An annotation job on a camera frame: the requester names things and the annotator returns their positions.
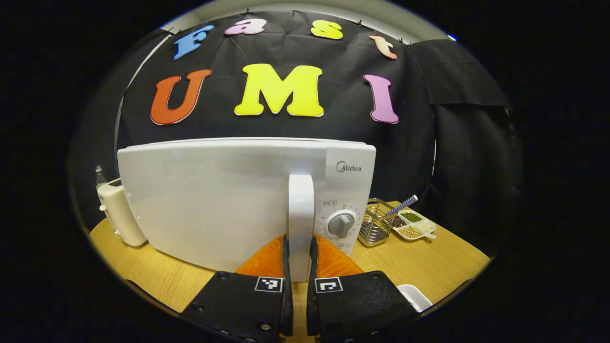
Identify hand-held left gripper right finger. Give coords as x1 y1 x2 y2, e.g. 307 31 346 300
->
306 234 421 343

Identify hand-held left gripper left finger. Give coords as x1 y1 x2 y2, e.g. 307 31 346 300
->
183 233 295 343

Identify white food plate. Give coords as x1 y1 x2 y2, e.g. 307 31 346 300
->
396 284 434 313

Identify white microwave oven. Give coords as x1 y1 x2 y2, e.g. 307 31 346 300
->
117 137 377 283

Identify white divided dish of beans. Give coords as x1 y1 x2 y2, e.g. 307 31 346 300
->
386 208 437 242

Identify white toaster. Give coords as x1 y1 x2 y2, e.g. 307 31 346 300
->
96 178 148 248

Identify black backdrop cloth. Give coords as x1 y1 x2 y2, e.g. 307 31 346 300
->
67 10 525 253

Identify metal wire basket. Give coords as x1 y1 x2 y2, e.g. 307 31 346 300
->
357 197 397 248

